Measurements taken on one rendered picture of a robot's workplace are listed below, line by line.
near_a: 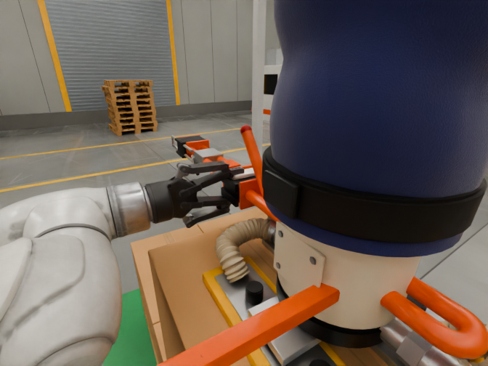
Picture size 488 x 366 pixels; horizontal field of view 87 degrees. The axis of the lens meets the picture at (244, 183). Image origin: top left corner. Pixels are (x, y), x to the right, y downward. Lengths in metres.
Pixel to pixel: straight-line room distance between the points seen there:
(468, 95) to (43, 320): 0.39
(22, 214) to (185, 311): 0.27
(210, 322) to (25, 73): 9.57
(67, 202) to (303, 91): 0.36
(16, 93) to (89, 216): 9.46
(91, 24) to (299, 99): 9.62
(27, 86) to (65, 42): 1.63
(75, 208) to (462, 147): 0.44
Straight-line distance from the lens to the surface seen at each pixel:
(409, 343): 0.37
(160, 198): 0.47
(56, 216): 0.43
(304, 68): 0.24
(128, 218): 0.46
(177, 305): 0.48
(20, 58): 9.82
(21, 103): 9.87
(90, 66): 9.68
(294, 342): 0.38
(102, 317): 0.32
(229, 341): 0.26
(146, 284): 1.33
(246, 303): 0.44
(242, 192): 0.50
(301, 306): 0.29
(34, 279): 0.33
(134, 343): 1.85
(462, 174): 0.26
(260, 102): 3.81
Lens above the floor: 1.42
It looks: 23 degrees down
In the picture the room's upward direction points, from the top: straight up
